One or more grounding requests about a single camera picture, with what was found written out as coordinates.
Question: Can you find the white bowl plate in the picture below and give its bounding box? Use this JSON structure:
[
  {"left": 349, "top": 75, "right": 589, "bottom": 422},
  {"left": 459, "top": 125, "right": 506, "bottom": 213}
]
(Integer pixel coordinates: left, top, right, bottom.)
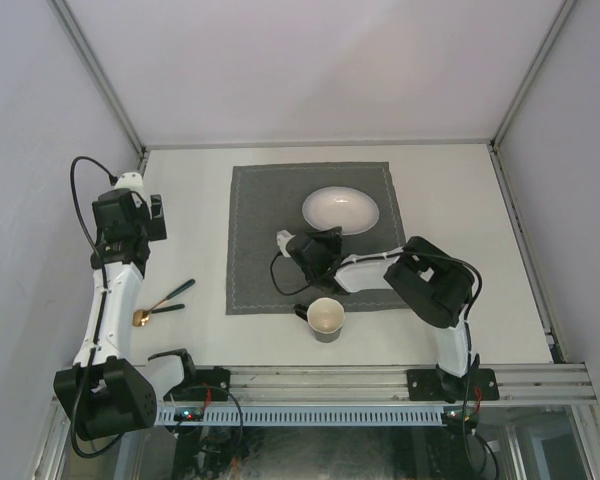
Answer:
[{"left": 302, "top": 186, "right": 380, "bottom": 236}]

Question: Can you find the grey cloth napkin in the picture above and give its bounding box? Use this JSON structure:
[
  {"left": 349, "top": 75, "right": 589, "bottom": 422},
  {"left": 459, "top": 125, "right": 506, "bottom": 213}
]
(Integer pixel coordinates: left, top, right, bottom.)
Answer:
[{"left": 226, "top": 162, "right": 406, "bottom": 315}]

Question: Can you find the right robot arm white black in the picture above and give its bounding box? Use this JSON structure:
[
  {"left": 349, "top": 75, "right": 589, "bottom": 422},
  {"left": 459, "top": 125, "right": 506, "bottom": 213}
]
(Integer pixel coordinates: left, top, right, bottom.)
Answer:
[{"left": 276, "top": 227, "right": 483, "bottom": 402}]

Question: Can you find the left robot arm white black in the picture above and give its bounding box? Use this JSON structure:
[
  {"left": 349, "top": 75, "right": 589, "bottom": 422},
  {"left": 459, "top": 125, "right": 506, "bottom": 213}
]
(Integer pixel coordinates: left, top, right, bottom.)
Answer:
[{"left": 53, "top": 171, "right": 199, "bottom": 459}]

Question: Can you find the dark mug cream inside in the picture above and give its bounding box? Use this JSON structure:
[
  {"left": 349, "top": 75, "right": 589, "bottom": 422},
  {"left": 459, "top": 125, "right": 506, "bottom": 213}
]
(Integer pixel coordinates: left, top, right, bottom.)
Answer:
[{"left": 293, "top": 297, "right": 345, "bottom": 343}]

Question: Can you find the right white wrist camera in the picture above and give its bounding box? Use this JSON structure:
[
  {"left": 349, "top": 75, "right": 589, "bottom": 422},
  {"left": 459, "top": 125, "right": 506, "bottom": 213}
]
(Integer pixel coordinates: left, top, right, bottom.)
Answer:
[{"left": 276, "top": 230, "right": 296, "bottom": 258}]

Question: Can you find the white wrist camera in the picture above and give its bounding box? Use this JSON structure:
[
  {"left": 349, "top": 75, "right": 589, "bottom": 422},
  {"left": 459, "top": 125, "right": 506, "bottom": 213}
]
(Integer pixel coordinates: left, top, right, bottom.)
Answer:
[
  {"left": 113, "top": 172, "right": 146, "bottom": 200},
  {"left": 276, "top": 230, "right": 296, "bottom": 258}
]

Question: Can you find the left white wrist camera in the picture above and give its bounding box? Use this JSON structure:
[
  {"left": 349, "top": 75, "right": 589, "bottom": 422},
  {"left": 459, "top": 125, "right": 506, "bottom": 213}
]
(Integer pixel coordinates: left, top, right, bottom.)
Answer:
[{"left": 113, "top": 172, "right": 146, "bottom": 200}]

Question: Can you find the gold fork green handle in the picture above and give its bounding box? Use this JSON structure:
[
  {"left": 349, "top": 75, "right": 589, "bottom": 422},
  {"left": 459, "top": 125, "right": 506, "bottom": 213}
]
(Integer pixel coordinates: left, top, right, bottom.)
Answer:
[{"left": 151, "top": 303, "right": 185, "bottom": 314}]

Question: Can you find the gold spoon green handle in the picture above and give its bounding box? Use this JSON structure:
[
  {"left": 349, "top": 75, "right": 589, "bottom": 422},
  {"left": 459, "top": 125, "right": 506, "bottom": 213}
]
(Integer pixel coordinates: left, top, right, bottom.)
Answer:
[{"left": 132, "top": 279, "right": 196, "bottom": 327}]

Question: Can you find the blue slotted cable duct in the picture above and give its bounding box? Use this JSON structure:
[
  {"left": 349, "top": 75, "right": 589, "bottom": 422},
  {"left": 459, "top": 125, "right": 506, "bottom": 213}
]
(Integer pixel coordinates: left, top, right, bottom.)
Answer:
[{"left": 156, "top": 405, "right": 444, "bottom": 427}]

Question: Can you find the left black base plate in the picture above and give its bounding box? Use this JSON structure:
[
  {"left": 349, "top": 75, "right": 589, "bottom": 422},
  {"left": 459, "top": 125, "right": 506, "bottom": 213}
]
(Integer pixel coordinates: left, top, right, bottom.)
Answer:
[{"left": 168, "top": 367, "right": 231, "bottom": 402}]

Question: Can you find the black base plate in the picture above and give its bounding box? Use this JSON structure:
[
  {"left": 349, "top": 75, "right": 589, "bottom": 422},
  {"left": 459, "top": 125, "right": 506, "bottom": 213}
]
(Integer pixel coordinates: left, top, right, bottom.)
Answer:
[
  {"left": 406, "top": 368, "right": 500, "bottom": 403},
  {"left": 168, "top": 367, "right": 231, "bottom": 402}
]

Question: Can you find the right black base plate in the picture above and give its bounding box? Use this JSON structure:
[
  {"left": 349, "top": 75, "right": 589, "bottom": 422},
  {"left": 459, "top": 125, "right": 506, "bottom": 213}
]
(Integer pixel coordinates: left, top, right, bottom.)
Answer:
[{"left": 406, "top": 368, "right": 500, "bottom": 403}]

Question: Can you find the aluminium front rail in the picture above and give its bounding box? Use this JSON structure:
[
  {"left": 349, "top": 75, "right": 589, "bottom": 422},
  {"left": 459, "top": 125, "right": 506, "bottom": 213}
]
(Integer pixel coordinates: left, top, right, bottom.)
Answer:
[{"left": 54, "top": 363, "right": 597, "bottom": 404}]

